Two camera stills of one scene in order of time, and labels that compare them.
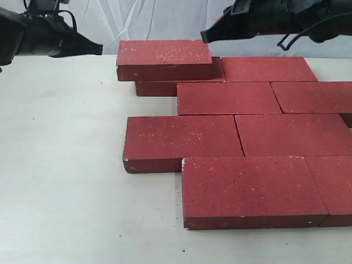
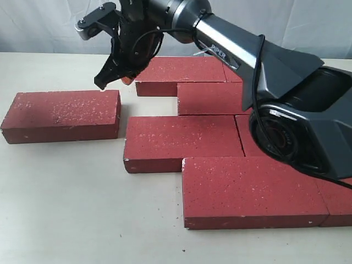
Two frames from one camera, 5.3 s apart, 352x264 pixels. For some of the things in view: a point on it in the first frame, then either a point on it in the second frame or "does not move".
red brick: x=224 y=98 does not move
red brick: x=159 y=143 does not move
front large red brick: x=230 y=192 does not move
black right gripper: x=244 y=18 -> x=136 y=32
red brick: x=333 y=176 does not move
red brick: x=139 y=60 -> x=62 y=116
